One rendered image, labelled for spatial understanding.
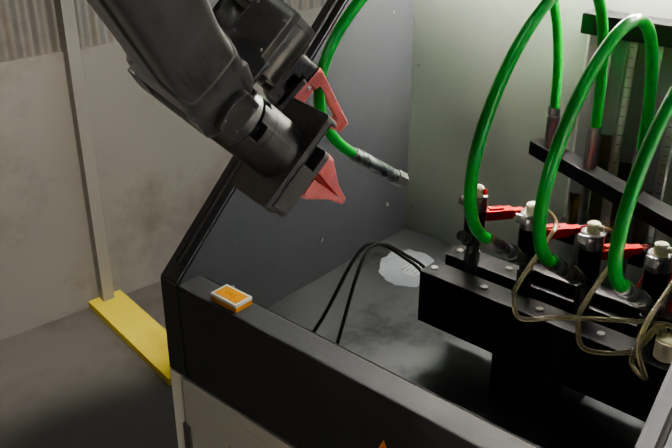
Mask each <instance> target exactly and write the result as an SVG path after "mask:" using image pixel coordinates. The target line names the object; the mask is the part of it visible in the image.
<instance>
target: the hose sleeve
mask: <svg viewBox="0 0 672 448"><path fill-rule="evenodd" d="M354 148H356V154H355V156H354V157H352V158H350V157H349V159H350V160H352V161H354V162H355V163H356V164H359V165H360V166H363V167H365V168H366V169H368V170H370V171H372V172H374V173H376V174H378V175H379V176H380V177H383V178H384V179H386V180H389V181H390V182H396V181H397V180H398V179H399V176H400V172H399V171H398V170H397V169H395V168H393V167H392V166H390V165H388V164H386V163H384V162H382V161H380V160H379V159H377V158H375V157H373V156H372V155H370V154H369V153H367V152H365V151H363V150H361V149H359V148H357V147H354Z"/></svg>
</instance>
